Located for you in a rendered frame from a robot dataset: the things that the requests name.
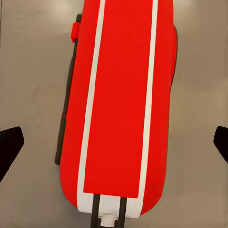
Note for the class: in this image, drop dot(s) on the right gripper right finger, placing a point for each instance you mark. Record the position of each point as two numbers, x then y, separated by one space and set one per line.
221 141

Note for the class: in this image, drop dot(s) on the radio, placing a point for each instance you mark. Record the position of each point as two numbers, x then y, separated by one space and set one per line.
113 138

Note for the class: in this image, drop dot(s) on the coffee table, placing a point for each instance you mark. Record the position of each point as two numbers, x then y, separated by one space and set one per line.
36 50

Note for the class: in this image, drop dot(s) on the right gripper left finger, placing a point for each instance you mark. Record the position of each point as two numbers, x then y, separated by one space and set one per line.
11 142

